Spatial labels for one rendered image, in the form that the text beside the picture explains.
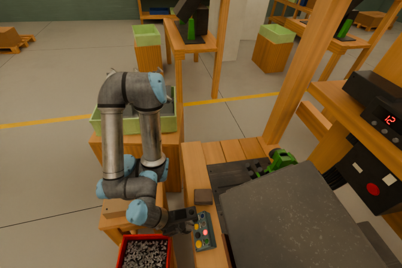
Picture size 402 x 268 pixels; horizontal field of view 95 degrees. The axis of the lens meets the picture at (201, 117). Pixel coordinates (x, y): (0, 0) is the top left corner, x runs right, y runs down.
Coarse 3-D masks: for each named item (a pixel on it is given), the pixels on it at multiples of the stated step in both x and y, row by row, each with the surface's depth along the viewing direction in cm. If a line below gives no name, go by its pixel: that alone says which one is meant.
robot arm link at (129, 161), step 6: (126, 156) 88; (132, 156) 88; (126, 162) 85; (132, 162) 85; (138, 162) 87; (126, 168) 83; (132, 168) 83; (138, 168) 85; (126, 174) 82; (132, 174) 84; (138, 174) 85
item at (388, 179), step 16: (352, 160) 58; (368, 160) 53; (352, 176) 59; (368, 176) 54; (384, 176) 50; (368, 192) 54; (384, 192) 50; (400, 192) 46; (384, 208) 50; (400, 208) 51
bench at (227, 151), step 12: (204, 144) 130; (216, 144) 130; (228, 144) 131; (240, 144) 132; (252, 144) 132; (264, 144) 132; (276, 144) 133; (204, 156) 122; (216, 156) 123; (228, 156) 123; (240, 156) 124; (252, 156) 124; (264, 156) 125
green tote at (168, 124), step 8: (96, 104) 144; (96, 112) 141; (96, 120) 131; (128, 120) 135; (136, 120) 136; (160, 120) 139; (168, 120) 140; (96, 128) 136; (128, 128) 140; (136, 128) 141; (168, 128) 146; (176, 128) 149
